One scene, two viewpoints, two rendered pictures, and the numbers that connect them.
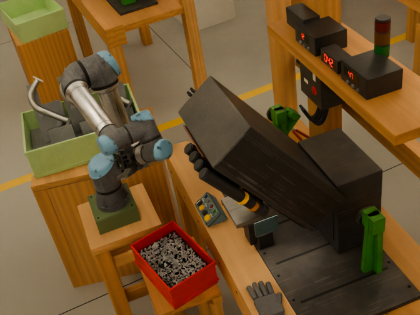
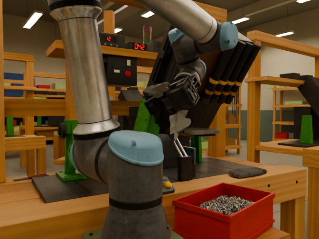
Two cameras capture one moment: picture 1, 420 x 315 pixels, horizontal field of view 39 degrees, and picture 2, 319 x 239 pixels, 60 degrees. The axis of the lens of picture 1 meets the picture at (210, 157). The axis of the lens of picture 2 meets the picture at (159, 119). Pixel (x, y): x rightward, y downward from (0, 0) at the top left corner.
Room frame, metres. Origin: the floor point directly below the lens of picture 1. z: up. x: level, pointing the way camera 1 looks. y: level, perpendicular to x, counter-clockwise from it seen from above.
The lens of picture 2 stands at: (2.16, 1.04, 1.21)
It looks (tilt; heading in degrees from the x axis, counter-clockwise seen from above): 2 degrees down; 252
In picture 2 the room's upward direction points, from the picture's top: straight up
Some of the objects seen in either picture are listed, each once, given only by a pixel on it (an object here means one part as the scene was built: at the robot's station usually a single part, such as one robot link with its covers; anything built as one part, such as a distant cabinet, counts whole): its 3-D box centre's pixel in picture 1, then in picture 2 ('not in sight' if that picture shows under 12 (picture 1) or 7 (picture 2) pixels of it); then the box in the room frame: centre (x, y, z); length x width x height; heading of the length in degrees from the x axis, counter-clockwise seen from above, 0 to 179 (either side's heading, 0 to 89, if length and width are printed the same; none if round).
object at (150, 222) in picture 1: (119, 217); not in sight; (2.02, 0.45, 0.83); 0.32 x 0.32 x 0.04; 15
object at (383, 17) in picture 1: (382, 24); (147, 29); (1.71, -0.62, 1.71); 0.05 x 0.05 x 0.04
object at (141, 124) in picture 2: not in sight; (148, 119); (1.81, -0.22, 1.17); 0.13 x 0.12 x 0.20; 14
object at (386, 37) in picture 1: (382, 37); (147, 37); (1.71, -0.62, 1.67); 0.05 x 0.05 x 0.05
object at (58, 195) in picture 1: (112, 197); not in sight; (2.71, 0.60, 0.39); 0.68 x 0.52 x 0.79; 94
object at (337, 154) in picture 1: (338, 189); (159, 135); (1.68, -0.46, 1.07); 0.30 x 0.18 x 0.34; 14
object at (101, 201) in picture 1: (110, 192); (136, 216); (2.02, 0.45, 0.98); 0.15 x 0.15 x 0.10
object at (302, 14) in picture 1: (302, 19); not in sight; (2.09, -0.44, 1.59); 0.15 x 0.07 x 0.07; 14
